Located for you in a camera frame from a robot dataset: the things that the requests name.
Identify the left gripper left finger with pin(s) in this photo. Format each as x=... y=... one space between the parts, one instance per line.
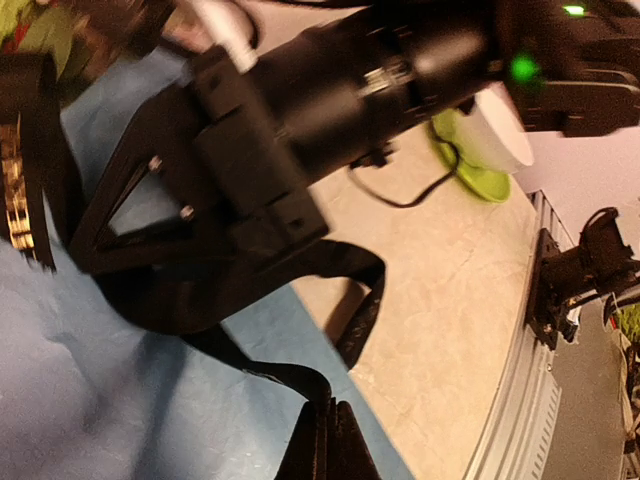
x=306 y=456

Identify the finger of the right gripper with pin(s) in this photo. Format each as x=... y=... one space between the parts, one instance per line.
x=192 y=297
x=156 y=201

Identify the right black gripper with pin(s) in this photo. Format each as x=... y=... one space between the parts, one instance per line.
x=343 y=90

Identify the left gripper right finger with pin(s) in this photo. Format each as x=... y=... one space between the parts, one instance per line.
x=348 y=457

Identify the blue wrapping paper sheet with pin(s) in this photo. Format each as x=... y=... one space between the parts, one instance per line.
x=85 y=395

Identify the white ceramic bowl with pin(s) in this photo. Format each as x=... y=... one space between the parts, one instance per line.
x=491 y=135

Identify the green plate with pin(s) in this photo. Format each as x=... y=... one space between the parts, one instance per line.
x=451 y=130

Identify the front aluminium rail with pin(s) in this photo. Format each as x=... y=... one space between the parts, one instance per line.
x=517 y=435

